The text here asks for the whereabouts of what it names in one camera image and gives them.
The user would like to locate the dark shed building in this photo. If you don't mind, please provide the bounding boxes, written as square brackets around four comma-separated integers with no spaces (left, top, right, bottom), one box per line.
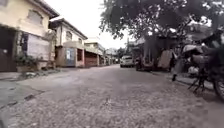
[126,33,188,72]

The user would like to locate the large tree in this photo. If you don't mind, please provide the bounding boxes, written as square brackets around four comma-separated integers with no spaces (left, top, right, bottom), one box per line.
[99,0,224,68]

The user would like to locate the cream building with blue gate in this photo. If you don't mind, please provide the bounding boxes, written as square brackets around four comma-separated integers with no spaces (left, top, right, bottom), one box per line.
[48,17,89,69]

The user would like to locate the white car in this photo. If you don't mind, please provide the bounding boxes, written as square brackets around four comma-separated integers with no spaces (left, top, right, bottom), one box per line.
[119,55,135,69]

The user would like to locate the grey concrete road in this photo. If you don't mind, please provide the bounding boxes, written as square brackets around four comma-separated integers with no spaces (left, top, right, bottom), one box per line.
[0,63,224,128]

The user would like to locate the yellow two-storey building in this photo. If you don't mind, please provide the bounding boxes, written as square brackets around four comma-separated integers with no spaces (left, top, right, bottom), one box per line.
[0,0,60,73]

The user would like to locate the green bushes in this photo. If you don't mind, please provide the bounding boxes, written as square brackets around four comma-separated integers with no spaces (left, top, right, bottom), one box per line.
[13,53,42,68]

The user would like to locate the grey concrete pavement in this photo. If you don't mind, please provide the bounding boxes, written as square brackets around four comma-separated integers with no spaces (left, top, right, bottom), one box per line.
[0,66,81,82]

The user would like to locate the red vehicle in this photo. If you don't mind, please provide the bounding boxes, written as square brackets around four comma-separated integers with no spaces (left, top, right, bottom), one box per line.
[134,49,156,72]

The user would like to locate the motorcycle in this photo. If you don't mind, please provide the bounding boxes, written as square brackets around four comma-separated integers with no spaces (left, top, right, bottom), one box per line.
[171,30,224,101]

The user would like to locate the row of distant buildings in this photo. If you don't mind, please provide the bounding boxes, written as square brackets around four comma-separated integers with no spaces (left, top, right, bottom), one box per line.
[83,37,120,68]

